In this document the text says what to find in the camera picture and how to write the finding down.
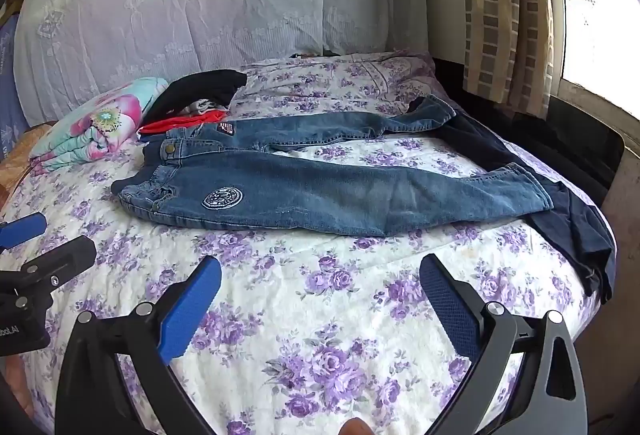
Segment person's right hand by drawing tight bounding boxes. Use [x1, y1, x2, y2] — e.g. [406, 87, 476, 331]
[340, 417, 372, 435]

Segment white grey garment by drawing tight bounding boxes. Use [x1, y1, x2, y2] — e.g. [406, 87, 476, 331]
[180, 99, 232, 116]

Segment red garment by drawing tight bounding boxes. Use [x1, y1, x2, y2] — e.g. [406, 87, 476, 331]
[137, 110, 227, 136]

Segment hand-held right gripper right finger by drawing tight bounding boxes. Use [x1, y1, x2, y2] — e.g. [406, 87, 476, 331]
[419, 254, 588, 435]

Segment blue denim pants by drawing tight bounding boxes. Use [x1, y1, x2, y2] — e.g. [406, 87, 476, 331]
[111, 95, 555, 237]

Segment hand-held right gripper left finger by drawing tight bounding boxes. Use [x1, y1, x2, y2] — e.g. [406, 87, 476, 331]
[55, 256, 222, 435]

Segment bright window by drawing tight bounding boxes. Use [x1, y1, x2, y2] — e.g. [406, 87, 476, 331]
[550, 0, 640, 121]

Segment black garment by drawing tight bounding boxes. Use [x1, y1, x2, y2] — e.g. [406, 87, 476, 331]
[142, 69, 248, 128]

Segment beige checked curtain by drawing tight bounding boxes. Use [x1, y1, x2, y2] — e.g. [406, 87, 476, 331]
[462, 0, 563, 118]

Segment blue printed cloth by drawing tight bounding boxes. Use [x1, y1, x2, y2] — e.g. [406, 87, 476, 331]
[0, 12, 31, 151]

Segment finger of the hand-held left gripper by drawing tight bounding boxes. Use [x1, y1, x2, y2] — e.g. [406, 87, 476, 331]
[0, 212, 47, 250]
[0, 235, 97, 307]

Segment black bed frame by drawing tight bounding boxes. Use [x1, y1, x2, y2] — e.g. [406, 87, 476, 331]
[430, 58, 626, 206]

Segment purple floral bedsheet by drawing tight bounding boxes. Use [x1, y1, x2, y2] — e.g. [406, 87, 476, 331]
[0, 50, 608, 435]

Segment brown cloth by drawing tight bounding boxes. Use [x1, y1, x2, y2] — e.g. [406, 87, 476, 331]
[0, 122, 53, 211]

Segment folded floral blanket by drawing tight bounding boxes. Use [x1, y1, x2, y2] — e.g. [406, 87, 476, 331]
[27, 76, 170, 164]

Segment dark navy garment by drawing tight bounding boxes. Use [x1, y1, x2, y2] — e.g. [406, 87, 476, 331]
[425, 108, 617, 305]

